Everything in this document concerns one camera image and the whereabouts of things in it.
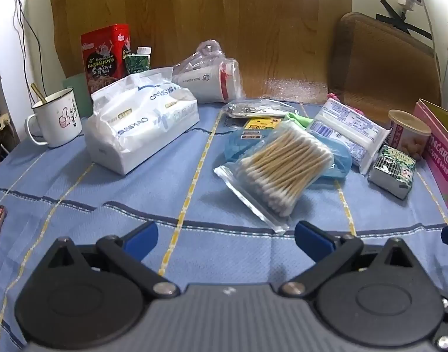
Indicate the clear bag with keys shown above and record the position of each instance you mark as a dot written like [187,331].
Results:
[253,109]

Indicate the white packet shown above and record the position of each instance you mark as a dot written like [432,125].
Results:
[348,132]

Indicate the wooden board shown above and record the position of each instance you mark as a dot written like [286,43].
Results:
[246,25]

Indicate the white enamel mug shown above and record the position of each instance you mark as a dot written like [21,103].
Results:
[60,121]

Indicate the pink snack cup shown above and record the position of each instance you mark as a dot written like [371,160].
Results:
[407,135]

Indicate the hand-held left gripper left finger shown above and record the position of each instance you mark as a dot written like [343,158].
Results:
[141,236]

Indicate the yellow small packet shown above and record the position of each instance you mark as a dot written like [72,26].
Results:
[260,124]

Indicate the pink tin box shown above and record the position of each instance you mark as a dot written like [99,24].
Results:
[442,154]

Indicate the green white carton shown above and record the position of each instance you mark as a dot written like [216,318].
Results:
[137,62]

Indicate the gold spoon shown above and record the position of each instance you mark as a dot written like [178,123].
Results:
[38,93]

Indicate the pink plush toy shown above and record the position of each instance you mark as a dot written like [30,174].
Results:
[334,98]

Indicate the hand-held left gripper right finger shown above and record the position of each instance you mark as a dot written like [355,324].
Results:
[314,240]

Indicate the green cloth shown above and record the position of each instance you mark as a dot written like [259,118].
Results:
[297,119]

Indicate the green card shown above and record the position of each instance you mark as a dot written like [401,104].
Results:
[77,88]

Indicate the green snack packet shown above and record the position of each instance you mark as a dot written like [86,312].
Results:
[391,172]

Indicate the brown chair back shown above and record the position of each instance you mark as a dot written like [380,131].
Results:
[385,66]

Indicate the bagged white paper cup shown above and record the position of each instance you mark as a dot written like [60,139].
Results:
[209,80]

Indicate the red snack tin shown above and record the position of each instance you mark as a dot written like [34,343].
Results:
[104,62]

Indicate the blue plastic case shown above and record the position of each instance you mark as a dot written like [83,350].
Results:
[235,148]

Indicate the cotton swab bag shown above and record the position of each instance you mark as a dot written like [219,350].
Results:
[282,161]

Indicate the blue checked tablecloth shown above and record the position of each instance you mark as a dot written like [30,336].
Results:
[172,198]

